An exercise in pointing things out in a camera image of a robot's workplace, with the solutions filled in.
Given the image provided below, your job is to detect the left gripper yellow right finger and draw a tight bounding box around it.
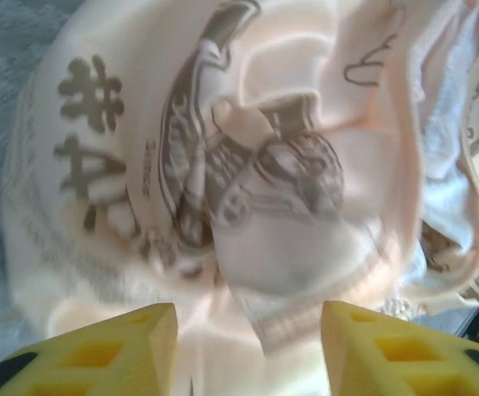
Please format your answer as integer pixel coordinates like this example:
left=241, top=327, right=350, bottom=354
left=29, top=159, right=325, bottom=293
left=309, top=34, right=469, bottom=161
left=321, top=299, right=479, bottom=396

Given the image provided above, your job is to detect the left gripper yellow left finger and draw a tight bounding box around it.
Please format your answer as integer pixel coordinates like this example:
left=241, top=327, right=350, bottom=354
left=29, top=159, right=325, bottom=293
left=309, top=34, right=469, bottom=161
left=0, top=303, right=179, bottom=396

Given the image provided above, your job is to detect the peach printed t-shirt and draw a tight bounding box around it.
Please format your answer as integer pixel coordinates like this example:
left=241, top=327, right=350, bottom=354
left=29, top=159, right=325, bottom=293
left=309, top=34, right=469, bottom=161
left=0, top=0, right=479, bottom=396

